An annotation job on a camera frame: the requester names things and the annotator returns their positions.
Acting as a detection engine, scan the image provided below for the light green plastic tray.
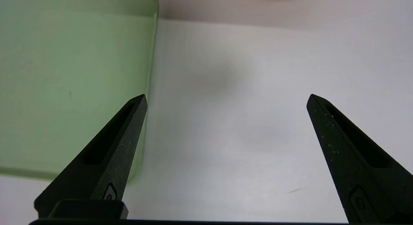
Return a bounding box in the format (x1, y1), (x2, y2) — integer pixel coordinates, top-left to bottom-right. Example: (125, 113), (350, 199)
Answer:
(0, 0), (159, 187)

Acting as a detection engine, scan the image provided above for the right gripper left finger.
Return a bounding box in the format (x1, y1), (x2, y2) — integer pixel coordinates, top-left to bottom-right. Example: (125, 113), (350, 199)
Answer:
(34, 94), (148, 220)

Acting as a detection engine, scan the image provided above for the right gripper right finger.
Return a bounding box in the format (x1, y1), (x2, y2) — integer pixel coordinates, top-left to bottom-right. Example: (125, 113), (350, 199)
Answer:
(306, 93), (413, 223)

